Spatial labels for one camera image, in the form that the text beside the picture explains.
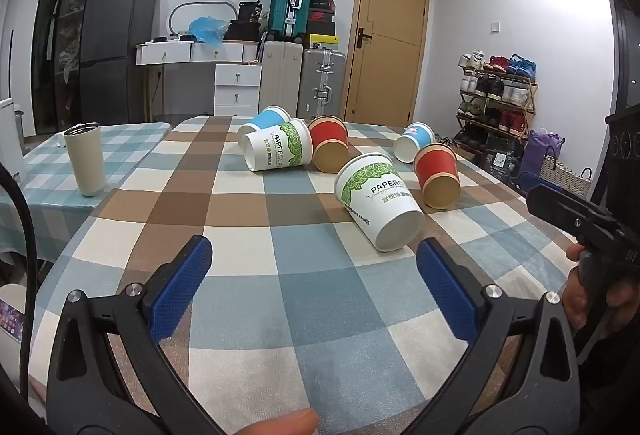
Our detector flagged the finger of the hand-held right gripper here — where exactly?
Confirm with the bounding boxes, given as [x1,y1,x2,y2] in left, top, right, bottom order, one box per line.
[517,171,632,252]

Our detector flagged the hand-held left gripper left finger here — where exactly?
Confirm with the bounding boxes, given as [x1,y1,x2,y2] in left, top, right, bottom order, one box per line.
[46,235,214,435]

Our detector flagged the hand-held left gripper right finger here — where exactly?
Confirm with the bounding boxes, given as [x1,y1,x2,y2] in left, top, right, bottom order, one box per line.
[405,237,584,435]

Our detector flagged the white green leaf paper cup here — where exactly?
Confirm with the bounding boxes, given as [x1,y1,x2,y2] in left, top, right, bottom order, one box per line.
[334,153,426,253]
[241,118,314,172]

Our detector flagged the red paper cup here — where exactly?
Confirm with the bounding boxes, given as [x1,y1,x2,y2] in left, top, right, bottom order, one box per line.
[413,143,461,210]
[306,115,351,174]

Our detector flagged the blue paper cup cartoon print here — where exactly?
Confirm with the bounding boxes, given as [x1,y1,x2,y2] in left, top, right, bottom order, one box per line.
[393,122,436,164]

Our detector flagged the plain blue paper cup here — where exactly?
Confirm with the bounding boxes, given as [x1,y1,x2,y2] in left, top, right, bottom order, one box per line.
[236,106,292,148]

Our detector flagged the person's right hand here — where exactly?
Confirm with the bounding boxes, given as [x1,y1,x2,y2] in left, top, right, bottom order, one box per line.
[561,241,640,331]

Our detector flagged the person's left hand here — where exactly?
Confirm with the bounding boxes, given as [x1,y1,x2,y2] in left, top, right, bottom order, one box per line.
[219,408,321,435]

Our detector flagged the wicker basket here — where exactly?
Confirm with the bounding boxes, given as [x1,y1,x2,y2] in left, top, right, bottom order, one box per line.
[539,155,596,200]

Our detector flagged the purple shopping bag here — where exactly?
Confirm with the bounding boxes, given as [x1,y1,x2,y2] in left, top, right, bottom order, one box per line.
[520,129,566,186]

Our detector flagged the wooden shoe rack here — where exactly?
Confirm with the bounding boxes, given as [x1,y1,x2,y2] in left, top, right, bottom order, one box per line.
[452,65,540,152]

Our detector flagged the shoe rack with shoes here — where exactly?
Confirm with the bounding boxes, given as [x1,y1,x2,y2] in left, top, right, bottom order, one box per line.
[456,50,538,140]

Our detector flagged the beige steel tumbler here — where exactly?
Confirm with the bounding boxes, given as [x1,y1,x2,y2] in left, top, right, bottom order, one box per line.
[63,122,106,197]

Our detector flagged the green white checked tablecloth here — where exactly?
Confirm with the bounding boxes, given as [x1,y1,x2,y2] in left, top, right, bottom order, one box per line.
[0,122,173,262]

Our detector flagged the smartphone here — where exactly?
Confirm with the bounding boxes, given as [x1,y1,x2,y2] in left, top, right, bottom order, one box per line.
[0,297,27,347]

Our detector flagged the white drawer dresser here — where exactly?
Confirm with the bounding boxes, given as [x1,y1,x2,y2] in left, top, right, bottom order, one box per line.
[136,40,264,118]

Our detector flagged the white appliance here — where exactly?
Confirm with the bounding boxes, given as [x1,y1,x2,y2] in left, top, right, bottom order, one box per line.
[0,97,27,183]

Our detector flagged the beige suitcase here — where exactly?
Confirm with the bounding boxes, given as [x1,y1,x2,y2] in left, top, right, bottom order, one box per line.
[261,41,305,116]

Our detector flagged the wooden door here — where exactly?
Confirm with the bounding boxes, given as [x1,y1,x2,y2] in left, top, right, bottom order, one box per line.
[344,0,432,128]

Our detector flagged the silver suitcase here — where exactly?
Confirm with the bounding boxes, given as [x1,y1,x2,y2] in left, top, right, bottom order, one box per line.
[297,49,347,120]

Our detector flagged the blue plastic bag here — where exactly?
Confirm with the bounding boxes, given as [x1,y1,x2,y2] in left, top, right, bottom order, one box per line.
[189,16,230,46]

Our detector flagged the grey refrigerator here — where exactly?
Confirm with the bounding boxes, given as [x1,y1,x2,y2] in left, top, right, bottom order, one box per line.
[79,0,162,126]

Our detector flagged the black bag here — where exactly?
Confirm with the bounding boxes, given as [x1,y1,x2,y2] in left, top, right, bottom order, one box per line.
[225,1,265,42]

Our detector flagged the oval mirror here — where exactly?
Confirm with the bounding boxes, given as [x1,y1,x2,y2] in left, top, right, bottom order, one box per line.
[168,0,239,38]

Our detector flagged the dark glass cabinet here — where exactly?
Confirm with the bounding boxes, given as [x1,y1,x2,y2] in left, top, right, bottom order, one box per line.
[32,0,111,136]

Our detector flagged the stack of shoe boxes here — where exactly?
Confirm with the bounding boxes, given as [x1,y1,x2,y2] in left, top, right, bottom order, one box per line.
[305,0,338,50]

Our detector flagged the teal suitcase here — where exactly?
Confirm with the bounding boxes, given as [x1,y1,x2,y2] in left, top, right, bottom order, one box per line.
[268,0,315,42]

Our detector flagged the black cable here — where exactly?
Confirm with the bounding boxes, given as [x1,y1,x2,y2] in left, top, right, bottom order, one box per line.
[0,164,40,398]

